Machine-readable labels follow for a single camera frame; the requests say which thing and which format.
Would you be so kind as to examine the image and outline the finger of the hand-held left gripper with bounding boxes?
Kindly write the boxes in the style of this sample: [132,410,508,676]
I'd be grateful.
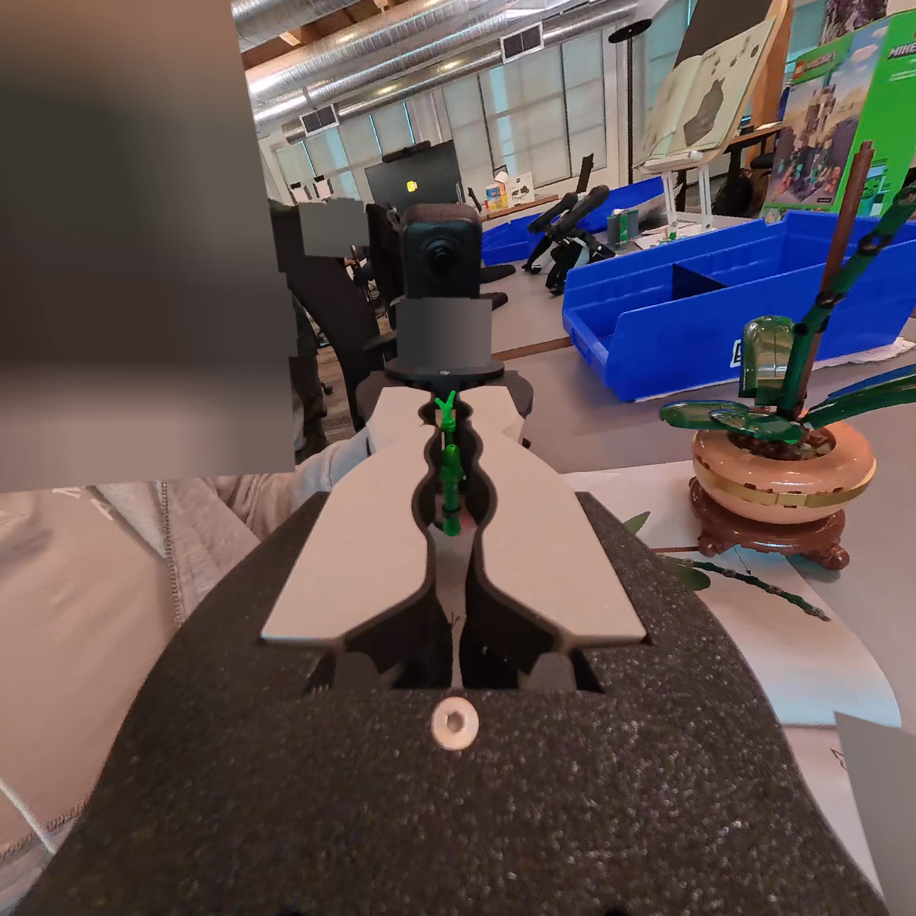
[365,386,434,459]
[465,386,532,453]

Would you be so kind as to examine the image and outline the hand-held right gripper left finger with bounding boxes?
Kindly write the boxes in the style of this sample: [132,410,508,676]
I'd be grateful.
[259,424,459,670]

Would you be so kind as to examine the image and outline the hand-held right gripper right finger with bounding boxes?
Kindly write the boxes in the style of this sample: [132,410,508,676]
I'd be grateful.
[461,424,646,670]

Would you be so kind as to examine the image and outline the green toy flower stem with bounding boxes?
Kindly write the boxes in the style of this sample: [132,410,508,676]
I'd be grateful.
[433,390,469,538]

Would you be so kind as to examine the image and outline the person's left forearm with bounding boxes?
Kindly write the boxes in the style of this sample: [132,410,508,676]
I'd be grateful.
[293,429,376,502]

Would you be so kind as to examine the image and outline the grey desk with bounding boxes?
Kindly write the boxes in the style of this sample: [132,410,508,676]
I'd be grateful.
[494,336,916,895]

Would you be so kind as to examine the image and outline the blue storage bin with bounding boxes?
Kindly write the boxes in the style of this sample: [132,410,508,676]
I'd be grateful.
[479,179,666,266]
[562,211,916,403]

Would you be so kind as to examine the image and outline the black monitor on stand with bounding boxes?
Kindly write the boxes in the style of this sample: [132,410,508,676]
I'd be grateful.
[364,139,465,210]

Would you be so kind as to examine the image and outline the tall black office chair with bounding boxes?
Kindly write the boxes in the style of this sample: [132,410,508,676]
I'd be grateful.
[271,200,391,459]

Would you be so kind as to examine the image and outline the black white handheld tool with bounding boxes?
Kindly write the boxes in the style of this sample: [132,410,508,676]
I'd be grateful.
[526,187,618,294]

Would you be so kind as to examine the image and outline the open instruction booklet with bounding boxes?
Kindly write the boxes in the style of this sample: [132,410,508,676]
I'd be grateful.
[569,461,904,888]

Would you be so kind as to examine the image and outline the toy brick potted plant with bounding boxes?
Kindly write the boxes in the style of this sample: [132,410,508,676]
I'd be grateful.
[658,139,916,571]

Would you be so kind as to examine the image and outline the black floor lamp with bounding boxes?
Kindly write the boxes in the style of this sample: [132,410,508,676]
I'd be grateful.
[608,20,654,208]

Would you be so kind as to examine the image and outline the open book on easel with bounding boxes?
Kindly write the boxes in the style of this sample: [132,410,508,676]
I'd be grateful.
[633,14,777,173]

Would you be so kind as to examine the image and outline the green toy set box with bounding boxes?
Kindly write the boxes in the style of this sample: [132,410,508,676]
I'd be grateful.
[762,13,916,223]

